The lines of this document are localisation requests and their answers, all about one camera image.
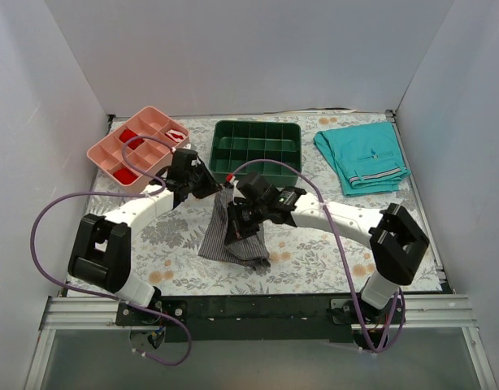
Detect grey striped underwear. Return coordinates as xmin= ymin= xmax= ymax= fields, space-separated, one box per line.
xmin=198 ymin=188 xmax=271 ymax=271

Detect teal shorts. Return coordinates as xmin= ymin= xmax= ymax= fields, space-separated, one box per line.
xmin=314 ymin=122 xmax=410 ymax=197

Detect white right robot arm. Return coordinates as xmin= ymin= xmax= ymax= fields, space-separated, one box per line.
xmin=225 ymin=172 xmax=430 ymax=323

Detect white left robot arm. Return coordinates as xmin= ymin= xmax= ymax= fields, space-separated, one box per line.
xmin=68 ymin=148 xmax=221 ymax=325

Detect red white rolled cloth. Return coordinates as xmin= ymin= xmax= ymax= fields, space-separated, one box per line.
xmin=164 ymin=128 xmax=187 ymax=143

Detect green divided storage box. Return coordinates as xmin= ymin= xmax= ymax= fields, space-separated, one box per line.
xmin=210 ymin=120 xmax=302 ymax=188

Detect pink divided storage box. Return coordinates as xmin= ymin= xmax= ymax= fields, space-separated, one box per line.
xmin=87 ymin=106 xmax=190 ymax=193

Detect red rolled cloth lower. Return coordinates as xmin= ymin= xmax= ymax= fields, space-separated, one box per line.
xmin=113 ymin=167 xmax=137 ymax=185

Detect red rolled cloth upper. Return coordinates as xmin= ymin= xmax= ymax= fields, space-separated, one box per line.
xmin=119 ymin=128 xmax=144 ymax=150

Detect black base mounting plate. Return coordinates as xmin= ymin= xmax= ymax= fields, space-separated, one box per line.
xmin=114 ymin=292 xmax=409 ymax=345

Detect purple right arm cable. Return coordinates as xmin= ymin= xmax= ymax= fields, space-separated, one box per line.
xmin=226 ymin=158 xmax=407 ymax=353

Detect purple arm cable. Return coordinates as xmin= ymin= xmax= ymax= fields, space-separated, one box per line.
xmin=29 ymin=135 xmax=193 ymax=367
xmin=226 ymin=158 xmax=407 ymax=353

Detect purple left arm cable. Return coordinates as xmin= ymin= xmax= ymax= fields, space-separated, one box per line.
xmin=29 ymin=135 xmax=193 ymax=367

